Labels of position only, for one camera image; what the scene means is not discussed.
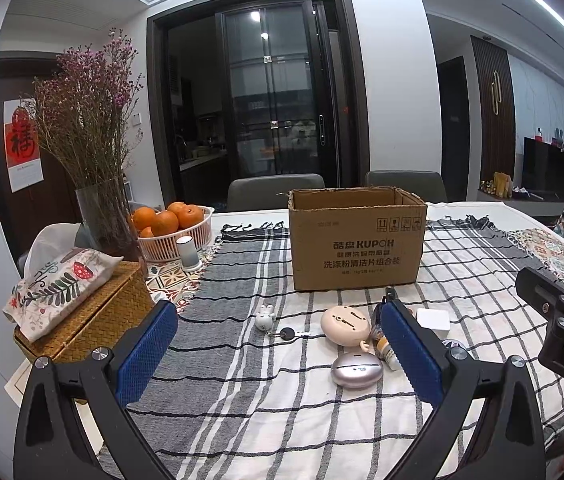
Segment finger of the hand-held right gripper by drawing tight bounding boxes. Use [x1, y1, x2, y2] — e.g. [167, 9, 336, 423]
[515, 267, 564, 311]

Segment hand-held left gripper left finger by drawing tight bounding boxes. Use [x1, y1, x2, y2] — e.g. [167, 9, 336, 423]
[13, 300, 179, 480]

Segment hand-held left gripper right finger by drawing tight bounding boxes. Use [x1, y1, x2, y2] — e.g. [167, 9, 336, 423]
[379, 287, 547, 480]

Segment white charger plug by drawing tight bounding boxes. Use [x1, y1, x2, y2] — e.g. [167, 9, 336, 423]
[416, 308, 451, 334]

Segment beige round case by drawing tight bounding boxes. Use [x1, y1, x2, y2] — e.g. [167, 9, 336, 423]
[320, 305, 371, 350]

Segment brown cardboard box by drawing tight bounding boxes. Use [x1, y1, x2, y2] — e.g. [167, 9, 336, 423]
[288, 186, 428, 292]

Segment silver oval case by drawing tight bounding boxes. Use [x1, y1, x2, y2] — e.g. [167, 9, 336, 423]
[331, 350, 383, 387]

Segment wicker tissue box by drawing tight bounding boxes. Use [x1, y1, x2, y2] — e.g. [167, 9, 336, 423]
[13, 260, 157, 366]

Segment white television cabinet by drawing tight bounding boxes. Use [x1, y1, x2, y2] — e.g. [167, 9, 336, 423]
[477, 187, 564, 218]

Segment white fruit basket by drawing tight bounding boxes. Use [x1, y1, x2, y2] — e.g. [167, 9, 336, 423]
[132, 205, 215, 263]

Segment black television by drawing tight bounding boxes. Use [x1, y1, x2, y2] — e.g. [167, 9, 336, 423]
[521, 136, 564, 201]

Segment floral fabric tissue pouch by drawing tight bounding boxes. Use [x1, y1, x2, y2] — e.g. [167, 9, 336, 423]
[2, 247, 123, 343]

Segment black key fob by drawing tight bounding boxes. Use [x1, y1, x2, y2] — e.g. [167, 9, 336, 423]
[274, 326, 313, 344]

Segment grey plaid tablecloth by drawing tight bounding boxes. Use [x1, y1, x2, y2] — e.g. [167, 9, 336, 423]
[96, 215, 564, 480]

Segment glass vase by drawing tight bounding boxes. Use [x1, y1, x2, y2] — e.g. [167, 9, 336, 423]
[75, 177, 143, 263]

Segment white tissue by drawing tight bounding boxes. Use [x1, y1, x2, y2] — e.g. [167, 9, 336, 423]
[24, 223, 82, 276]

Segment grey dining chair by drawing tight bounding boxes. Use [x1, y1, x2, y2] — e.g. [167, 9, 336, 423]
[227, 173, 326, 213]
[365, 170, 448, 204]

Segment dark room door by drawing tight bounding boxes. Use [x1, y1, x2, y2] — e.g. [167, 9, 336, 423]
[437, 55, 470, 188]

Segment dried purple flowers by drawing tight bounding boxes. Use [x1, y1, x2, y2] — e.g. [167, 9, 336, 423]
[24, 27, 145, 191]

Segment dark sliding glass door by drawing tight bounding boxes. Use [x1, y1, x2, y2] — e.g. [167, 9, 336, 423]
[147, 0, 370, 211]

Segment white rabbit keychain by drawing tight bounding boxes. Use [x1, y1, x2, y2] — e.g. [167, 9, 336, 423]
[255, 306, 275, 334]

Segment dark slatted wall panel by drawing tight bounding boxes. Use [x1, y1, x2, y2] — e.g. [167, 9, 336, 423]
[471, 35, 517, 178]

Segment red wall calendar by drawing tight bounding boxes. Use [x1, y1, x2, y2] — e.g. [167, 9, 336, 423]
[3, 99, 44, 193]

